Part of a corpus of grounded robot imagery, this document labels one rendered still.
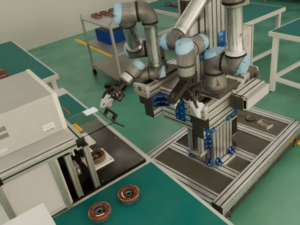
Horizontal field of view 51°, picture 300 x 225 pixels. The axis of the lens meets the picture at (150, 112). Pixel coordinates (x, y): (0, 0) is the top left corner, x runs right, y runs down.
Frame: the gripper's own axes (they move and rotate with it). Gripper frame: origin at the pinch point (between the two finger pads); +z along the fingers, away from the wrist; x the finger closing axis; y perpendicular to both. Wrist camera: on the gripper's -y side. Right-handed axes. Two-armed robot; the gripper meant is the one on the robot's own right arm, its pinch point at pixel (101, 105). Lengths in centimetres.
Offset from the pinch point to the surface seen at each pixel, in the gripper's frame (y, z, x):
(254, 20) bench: -93, -208, 155
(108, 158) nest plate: 14.4, 21.5, 18.7
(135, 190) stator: 47, 23, 17
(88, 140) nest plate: -12.0, 22.0, 18.4
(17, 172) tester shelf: 31, 47, -32
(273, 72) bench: -45, -164, 185
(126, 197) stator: 48, 29, 15
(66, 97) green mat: -90, 10, 29
